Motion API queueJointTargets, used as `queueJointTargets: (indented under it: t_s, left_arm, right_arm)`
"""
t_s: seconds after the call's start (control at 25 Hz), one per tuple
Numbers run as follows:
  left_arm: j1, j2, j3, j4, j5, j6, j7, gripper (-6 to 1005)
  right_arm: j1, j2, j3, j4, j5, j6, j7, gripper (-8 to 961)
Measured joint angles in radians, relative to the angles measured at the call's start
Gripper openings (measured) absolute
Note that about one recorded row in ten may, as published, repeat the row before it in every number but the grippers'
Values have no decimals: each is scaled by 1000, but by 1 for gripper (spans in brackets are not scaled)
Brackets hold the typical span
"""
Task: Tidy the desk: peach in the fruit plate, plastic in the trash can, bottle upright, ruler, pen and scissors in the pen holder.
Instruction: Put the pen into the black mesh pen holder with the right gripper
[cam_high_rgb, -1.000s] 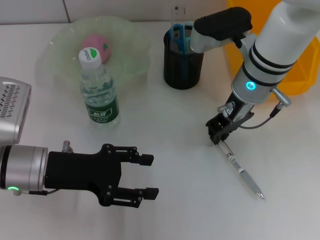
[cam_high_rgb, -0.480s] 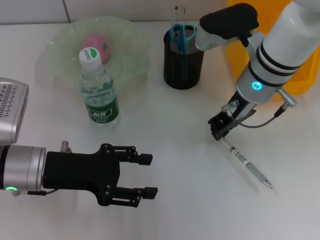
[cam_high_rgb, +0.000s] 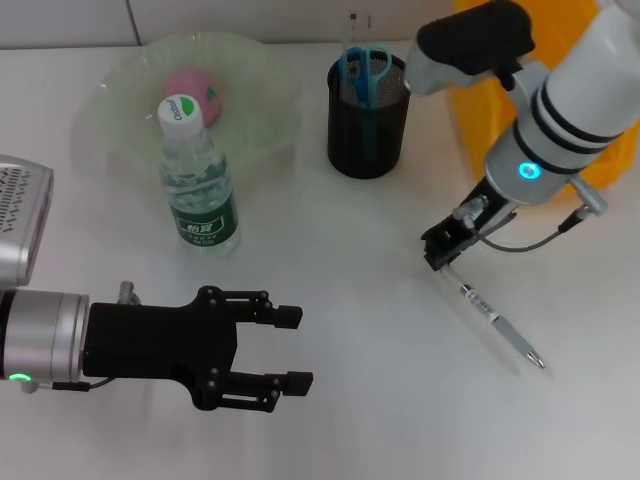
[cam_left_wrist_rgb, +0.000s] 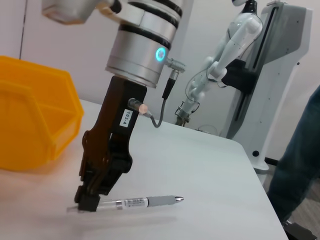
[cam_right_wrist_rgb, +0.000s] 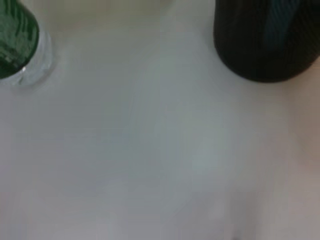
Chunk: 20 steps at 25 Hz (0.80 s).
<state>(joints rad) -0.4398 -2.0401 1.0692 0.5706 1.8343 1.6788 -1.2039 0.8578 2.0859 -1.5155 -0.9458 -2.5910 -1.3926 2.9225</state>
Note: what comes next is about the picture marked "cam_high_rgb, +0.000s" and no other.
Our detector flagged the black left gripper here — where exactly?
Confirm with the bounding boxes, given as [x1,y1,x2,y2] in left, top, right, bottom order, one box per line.
[82,285,315,415]

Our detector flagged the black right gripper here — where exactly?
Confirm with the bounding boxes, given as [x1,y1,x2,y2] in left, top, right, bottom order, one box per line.
[420,175,519,273]

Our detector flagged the grey white ballpoint pen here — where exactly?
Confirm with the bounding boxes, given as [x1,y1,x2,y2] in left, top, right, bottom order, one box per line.
[439,264,547,371]

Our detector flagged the clear green-label water bottle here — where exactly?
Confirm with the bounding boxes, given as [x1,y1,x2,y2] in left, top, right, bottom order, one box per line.
[156,95,243,260]

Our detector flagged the blue and teal scissors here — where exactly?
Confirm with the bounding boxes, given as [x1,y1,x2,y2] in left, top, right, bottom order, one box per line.
[339,45,393,159]

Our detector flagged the clear plastic ruler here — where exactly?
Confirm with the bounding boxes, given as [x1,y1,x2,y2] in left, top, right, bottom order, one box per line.
[341,9,376,52]

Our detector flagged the pink toy peach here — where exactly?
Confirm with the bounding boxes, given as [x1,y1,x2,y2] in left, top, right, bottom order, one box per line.
[164,69,224,127]

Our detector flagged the black mesh pen holder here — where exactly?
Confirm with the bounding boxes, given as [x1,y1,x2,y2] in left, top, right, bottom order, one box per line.
[326,48,413,180]

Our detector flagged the translucent green fruit plate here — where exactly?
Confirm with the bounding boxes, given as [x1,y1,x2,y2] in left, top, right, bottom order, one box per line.
[74,30,309,194]

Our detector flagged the silver plug on right gripper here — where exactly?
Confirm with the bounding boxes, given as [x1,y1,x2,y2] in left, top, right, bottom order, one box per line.
[453,195,490,222]

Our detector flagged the silver plug on gripper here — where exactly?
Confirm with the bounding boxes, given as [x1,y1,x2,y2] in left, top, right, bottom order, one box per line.
[117,280,145,306]
[453,195,490,222]

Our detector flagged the yellow plastic bin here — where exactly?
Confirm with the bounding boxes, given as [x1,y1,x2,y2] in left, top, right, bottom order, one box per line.
[451,0,640,192]

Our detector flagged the silver plug on left gripper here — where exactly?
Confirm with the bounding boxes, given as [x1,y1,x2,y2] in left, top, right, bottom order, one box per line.
[117,280,145,306]

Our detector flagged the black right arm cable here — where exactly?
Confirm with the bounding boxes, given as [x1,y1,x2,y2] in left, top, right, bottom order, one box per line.
[476,175,610,252]

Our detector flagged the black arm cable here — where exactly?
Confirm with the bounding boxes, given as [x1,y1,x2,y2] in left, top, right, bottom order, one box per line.
[21,376,119,395]
[476,175,610,252]

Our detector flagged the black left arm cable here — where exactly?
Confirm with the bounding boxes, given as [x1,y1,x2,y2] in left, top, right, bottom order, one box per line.
[21,376,119,395]

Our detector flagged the silver vented camera box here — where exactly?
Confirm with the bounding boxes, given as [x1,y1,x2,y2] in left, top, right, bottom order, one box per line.
[0,154,55,290]

